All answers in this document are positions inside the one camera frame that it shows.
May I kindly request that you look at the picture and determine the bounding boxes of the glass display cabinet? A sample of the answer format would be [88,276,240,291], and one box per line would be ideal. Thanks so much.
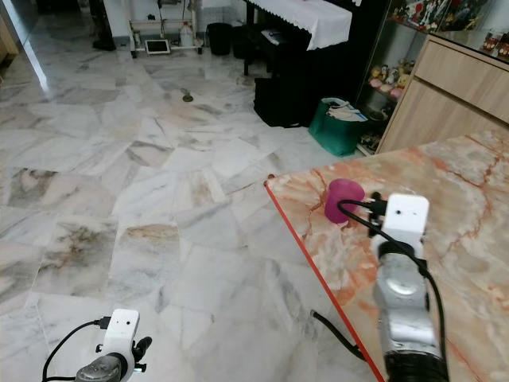
[354,0,438,152]

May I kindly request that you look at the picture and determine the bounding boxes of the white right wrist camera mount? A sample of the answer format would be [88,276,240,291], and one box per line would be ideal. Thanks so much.
[382,193,430,249]

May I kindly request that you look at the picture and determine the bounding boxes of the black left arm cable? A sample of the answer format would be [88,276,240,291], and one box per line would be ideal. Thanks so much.
[42,318,111,382]

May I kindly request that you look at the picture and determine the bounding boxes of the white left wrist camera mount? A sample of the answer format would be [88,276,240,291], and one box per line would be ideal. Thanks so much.
[99,309,140,371]

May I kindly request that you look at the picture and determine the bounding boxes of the black piano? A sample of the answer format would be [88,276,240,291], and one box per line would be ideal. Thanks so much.
[243,0,390,80]

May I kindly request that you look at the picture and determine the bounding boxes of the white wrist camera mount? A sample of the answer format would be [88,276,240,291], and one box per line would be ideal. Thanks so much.
[99,309,140,371]
[382,193,430,249]

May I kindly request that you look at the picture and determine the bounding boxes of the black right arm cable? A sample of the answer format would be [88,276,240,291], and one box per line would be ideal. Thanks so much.
[336,199,451,382]

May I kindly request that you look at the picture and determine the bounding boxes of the plush toy heap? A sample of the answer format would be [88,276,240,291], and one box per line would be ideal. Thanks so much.
[370,64,418,100]

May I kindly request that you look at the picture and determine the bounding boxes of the black fabric bag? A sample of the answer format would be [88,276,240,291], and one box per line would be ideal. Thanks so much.
[253,76,315,128]

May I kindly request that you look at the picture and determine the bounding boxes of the pink plastic cup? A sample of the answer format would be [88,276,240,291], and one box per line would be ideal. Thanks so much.
[324,179,367,225]

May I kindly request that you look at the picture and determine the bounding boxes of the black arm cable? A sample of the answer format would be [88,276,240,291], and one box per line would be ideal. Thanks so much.
[336,199,451,382]
[42,318,111,382]

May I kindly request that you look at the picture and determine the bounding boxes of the black waste bin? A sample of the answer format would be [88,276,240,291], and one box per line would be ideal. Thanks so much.
[207,22,234,57]

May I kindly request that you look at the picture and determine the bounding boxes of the black folding table leg frame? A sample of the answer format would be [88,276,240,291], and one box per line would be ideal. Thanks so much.
[310,310,375,363]

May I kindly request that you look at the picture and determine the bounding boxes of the white plastic bottle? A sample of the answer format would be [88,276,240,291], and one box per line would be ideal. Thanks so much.
[179,24,196,49]

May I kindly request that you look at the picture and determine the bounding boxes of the light wooden cabinet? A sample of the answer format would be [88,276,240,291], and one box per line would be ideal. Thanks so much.
[375,32,509,156]

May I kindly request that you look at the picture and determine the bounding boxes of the white framed tablet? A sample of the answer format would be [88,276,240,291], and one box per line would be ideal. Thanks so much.
[145,40,172,55]

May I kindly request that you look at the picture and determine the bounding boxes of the green shopping bag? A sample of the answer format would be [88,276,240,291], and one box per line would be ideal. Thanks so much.
[308,97,367,158]

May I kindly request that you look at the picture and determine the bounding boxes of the white wheeled rack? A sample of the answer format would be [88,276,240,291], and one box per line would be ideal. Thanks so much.
[127,0,204,58]

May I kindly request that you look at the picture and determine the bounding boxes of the white lace cloth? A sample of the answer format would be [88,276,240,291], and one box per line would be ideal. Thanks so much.
[247,0,353,51]

